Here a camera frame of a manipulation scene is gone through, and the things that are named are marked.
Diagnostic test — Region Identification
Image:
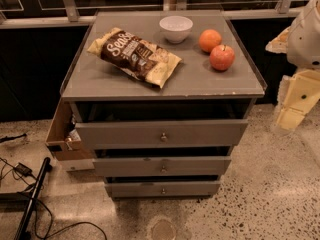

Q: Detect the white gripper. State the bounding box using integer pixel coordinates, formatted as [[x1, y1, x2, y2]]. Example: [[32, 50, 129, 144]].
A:
[[265, 27, 320, 130]]

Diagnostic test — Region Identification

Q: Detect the grey bottom drawer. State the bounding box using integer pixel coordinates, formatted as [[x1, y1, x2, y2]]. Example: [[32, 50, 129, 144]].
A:
[[105, 181, 220, 198]]

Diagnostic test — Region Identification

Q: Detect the grey drawer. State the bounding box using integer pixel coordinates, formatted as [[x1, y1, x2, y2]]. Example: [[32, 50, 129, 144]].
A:
[[105, 181, 220, 198], [93, 156, 231, 177], [76, 119, 248, 150]]

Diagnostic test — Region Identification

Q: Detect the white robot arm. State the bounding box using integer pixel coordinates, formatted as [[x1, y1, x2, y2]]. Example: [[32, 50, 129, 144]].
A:
[[265, 0, 320, 131]]

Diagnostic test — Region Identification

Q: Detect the grey drawer cabinet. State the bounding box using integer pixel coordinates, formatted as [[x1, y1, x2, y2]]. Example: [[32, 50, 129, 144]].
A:
[[61, 11, 265, 185]]

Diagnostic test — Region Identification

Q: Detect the grey middle drawer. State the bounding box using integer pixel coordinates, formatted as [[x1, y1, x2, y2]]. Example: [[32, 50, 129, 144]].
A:
[[93, 156, 231, 177]]

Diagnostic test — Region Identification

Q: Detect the grey top drawer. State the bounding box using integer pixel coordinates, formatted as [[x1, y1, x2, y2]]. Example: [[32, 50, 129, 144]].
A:
[[76, 119, 248, 150]]

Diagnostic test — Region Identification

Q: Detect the red apple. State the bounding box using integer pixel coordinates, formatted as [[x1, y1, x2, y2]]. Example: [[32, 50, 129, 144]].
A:
[[209, 45, 235, 71]]

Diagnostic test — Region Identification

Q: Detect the orange fruit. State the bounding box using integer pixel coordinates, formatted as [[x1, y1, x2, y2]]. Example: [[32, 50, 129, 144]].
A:
[[198, 29, 222, 53]]

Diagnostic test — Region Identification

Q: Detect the white ceramic bowl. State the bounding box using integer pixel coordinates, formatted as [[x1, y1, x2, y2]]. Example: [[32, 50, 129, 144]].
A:
[[159, 16, 193, 44]]

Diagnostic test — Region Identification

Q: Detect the metal window railing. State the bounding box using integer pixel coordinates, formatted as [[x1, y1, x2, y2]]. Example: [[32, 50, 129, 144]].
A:
[[0, 0, 309, 28]]

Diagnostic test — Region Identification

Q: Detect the brown snack chip bag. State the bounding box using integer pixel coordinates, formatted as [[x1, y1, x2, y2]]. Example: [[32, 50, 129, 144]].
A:
[[87, 27, 182, 88]]

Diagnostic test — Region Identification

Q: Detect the cardboard box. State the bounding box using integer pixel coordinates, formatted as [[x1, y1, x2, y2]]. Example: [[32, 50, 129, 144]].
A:
[[46, 100, 93, 161]]

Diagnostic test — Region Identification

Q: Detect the black power adapter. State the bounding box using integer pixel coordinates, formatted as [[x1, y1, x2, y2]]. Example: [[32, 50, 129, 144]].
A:
[[14, 163, 32, 176]]

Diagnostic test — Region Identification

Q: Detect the black pole on floor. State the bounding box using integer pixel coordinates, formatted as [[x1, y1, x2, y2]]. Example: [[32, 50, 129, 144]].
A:
[[14, 157, 52, 240]]

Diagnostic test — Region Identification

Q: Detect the black floor cable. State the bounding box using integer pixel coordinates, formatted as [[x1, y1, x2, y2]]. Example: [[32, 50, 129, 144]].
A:
[[0, 157, 108, 240]]

